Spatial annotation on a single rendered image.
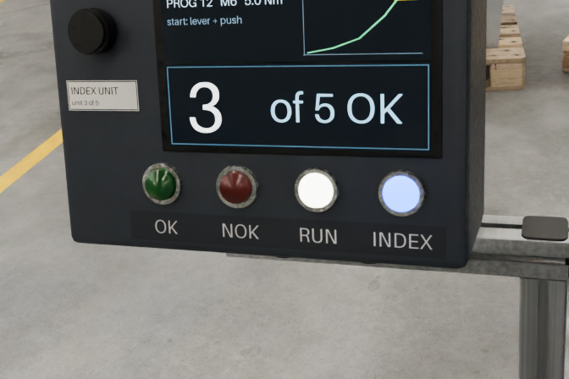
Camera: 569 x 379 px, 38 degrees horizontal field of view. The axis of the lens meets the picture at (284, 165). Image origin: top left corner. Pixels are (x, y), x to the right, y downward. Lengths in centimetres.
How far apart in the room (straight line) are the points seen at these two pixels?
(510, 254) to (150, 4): 27
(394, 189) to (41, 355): 195
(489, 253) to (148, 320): 187
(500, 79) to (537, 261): 306
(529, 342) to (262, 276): 190
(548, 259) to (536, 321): 5
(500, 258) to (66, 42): 31
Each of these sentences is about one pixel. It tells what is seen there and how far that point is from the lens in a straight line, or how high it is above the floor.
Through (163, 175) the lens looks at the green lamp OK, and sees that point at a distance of 51.
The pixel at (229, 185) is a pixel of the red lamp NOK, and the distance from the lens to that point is 49.
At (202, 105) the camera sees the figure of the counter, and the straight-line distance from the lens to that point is 49.
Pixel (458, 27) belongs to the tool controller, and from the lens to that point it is 45.
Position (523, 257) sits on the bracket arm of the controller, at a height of 104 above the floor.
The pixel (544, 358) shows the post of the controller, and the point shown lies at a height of 95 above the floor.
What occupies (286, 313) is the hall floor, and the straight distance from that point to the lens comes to 228.
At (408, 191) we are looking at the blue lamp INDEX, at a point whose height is 112.
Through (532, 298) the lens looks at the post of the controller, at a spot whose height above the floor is 101.
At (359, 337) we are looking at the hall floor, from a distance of 217.
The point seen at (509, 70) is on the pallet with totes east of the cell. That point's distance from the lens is 359.
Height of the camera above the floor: 134
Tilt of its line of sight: 26 degrees down
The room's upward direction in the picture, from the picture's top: 7 degrees counter-clockwise
